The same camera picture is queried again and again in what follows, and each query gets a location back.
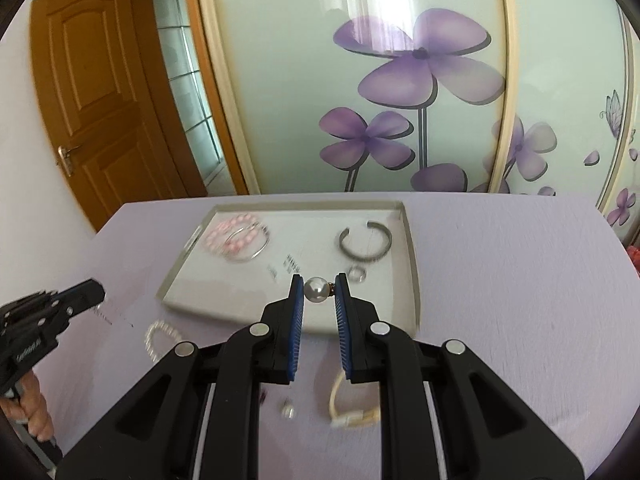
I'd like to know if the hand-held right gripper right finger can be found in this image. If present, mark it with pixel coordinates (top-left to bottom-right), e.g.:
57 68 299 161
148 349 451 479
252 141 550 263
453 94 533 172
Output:
334 272 586 480

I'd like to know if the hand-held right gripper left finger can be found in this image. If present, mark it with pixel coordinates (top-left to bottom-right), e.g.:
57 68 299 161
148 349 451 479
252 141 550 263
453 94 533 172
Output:
55 275 306 480

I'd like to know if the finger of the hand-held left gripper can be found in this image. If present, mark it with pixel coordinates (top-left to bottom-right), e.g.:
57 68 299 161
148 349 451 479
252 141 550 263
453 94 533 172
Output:
50 296 107 334
47 280 105 309

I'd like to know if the large pearl earring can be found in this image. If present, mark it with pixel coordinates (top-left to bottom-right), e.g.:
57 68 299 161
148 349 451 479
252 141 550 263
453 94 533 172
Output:
304 276 335 305

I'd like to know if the engraved silver cuff bracelet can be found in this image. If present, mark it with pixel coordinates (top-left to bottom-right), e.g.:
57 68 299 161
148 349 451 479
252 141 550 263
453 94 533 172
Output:
338 219 392 263

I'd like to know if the thin silver bangle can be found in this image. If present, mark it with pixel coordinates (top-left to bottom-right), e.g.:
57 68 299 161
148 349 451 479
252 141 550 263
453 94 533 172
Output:
222 225 273 262

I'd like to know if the grey shallow box tray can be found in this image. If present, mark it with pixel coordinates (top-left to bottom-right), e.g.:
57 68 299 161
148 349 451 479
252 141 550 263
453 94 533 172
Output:
159 200 421 341

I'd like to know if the pink bead flower bracelet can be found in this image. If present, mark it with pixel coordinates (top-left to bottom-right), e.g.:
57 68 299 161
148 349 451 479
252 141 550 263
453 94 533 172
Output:
204 213 271 260

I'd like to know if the person's left hand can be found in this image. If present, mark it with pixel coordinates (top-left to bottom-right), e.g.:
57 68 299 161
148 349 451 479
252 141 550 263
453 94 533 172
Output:
0 372 53 443

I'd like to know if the cream wrist watch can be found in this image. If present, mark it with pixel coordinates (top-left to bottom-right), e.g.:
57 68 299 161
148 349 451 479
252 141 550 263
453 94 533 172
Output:
327 370 383 429

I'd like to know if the brown wooden door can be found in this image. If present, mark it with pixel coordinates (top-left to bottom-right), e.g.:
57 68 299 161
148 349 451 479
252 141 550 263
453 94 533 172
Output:
30 0 208 233

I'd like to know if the flower print sliding wardrobe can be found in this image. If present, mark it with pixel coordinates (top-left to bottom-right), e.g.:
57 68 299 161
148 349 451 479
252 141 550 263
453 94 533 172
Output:
182 0 640 241

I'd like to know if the gridded glass panel door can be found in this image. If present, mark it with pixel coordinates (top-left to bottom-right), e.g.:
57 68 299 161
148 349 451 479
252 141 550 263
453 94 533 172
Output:
150 0 236 196

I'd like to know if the white pearl bracelet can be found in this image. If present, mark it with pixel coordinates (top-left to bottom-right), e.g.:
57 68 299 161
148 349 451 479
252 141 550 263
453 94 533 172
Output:
144 320 183 363

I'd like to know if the metal door handle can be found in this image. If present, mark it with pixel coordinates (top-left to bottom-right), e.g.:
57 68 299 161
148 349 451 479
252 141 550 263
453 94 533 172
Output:
56 144 81 177

